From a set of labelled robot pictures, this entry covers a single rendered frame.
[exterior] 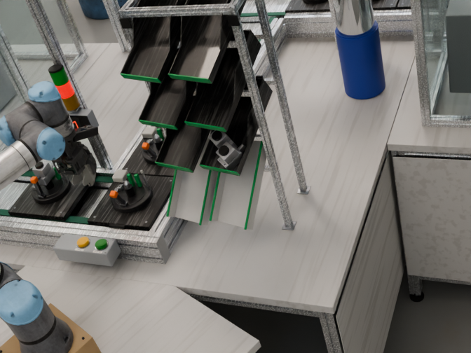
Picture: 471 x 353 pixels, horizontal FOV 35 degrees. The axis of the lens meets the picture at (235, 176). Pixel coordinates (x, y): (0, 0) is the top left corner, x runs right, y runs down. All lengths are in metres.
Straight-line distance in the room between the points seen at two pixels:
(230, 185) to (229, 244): 0.22
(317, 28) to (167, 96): 1.26
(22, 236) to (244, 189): 0.85
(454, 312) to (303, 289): 1.12
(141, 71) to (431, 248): 1.43
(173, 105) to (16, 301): 0.69
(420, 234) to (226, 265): 0.89
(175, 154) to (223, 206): 0.22
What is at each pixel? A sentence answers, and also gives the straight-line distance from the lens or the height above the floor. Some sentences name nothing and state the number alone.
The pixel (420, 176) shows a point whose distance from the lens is 2.73.
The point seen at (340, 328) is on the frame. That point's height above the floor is 0.73.
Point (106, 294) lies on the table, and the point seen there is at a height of 0.86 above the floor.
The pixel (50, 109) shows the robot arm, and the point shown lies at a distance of 2.04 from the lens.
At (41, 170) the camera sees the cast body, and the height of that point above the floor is 1.08.
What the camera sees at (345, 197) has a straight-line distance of 2.47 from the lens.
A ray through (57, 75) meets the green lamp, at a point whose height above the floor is 1.40.
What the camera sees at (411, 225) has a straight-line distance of 2.92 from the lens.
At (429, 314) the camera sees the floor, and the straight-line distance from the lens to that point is 3.22.
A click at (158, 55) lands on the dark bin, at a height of 1.54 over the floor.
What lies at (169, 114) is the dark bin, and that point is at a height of 1.37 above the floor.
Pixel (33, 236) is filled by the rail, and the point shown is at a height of 0.92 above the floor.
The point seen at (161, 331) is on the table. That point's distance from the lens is 2.26.
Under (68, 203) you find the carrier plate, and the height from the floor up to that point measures 0.97.
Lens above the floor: 2.53
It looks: 39 degrees down
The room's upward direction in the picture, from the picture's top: 17 degrees counter-clockwise
